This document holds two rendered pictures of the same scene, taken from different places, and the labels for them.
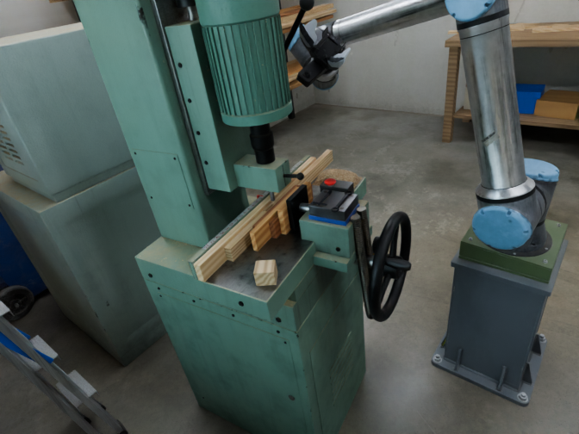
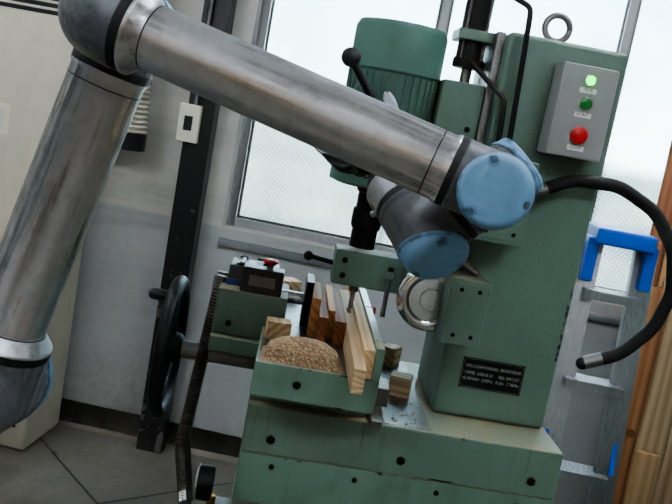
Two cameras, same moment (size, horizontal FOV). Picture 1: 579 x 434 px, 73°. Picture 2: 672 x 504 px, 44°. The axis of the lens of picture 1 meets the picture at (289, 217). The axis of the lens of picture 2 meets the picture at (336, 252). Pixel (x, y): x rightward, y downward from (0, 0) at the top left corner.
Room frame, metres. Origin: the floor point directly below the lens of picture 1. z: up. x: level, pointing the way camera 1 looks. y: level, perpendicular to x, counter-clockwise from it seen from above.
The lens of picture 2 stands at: (2.23, -1.01, 1.31)
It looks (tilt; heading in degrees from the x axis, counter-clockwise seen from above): 9 degrees down; 142
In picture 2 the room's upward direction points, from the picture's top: 11 degrees clockwise
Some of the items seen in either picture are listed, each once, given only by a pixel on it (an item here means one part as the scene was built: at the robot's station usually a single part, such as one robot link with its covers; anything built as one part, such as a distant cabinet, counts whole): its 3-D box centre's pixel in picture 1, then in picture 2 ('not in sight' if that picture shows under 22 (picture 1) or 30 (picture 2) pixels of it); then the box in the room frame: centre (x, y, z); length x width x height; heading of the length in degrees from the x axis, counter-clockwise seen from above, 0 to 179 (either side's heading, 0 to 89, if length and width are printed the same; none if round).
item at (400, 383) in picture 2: not in sight; (400, 384); (1.07, 0.12, 0.82); 0.04 x 0.04 x 0.04; 42
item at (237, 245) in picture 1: (288, 195); (349, 332); (1.04, -0.01, 0.92); 0.60 x 0.02 x 0.04; 146
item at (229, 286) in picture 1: (308, 232); (289, 336); (0.90, -0.05, 0.87); 0.61 x 0.30 x 0.06; 146
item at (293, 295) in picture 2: (308, 208); (292, 297); (0.90, -0.05, 0.95); 0.09 x 0.07 x 0.09; 146
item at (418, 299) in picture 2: not in sight; (429, 298); (1.15, 0.07, 1.02); 0.12 x 0.03 x 0.12; 56
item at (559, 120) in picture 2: not in sight; (577, 112); (1.27, 0.22, 1.40); 0.10 x 0.06 x 0.16; 56
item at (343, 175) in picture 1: (337, 176); (303, 348); (1.12, -0.17, 0.92); 0.14 x 0.09 x 0.04; 56
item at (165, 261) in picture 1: (250, 246); (391, 409); (1.04, 0.14, 0.76); 0.57 x 0.45 x 0.09; 56
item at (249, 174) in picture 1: (263, 175); (366, 272); (0.98, 0.05, 1.03); 0.14 x 0.07 x 0.09; 56
